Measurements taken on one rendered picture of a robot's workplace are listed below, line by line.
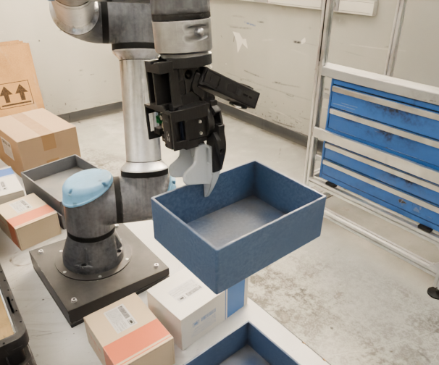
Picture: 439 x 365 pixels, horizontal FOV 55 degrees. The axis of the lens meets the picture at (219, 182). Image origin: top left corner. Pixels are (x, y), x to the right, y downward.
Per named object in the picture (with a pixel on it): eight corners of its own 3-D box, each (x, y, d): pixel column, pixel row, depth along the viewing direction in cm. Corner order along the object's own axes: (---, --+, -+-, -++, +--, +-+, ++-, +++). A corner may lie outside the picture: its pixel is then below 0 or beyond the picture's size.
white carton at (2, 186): (-21, 198, 144) (-29, 174, 140) (16, 188, 150) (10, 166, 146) (-12, 226, 130) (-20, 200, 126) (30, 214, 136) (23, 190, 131)
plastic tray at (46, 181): (23, 185, 142) (19, 172, 140) (77, 166, 155) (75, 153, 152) (63, 216, 126) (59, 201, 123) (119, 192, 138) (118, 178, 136)
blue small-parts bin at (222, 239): (253, 195, 73) (255, 158, 70) (321, 235, 63) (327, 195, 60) (153, 237, 62) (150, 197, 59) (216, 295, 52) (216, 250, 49)
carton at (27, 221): (-1, 227, 129) (-7, 207, 125) (38, 212, 136) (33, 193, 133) (21, 250, 119) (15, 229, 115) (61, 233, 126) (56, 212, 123)
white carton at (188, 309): (213, 279, 109) (213, 250, 105) (247, 303, 101) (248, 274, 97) (149, 319, 97) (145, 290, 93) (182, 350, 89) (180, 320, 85)
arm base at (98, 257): (106, 232, 119) (104, 202, 114) (134, 260, 109) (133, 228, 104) (53, 252, 110) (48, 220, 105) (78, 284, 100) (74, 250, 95)
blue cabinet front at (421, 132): (320, 176, 240) (332, 77, 213) (446, 234, 191) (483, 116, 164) (316, 177, 238) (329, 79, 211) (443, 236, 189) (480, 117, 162)
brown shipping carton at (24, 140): (-2, 157, 173) (-13, 120, 166) (49, 142, 186) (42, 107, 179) (27, 182, 154) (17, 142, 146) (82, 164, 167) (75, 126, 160)
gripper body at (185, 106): (148, 143, 61) (136, 56, 56) (197, 129, 65) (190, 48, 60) (176, 156, 55) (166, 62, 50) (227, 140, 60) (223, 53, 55)
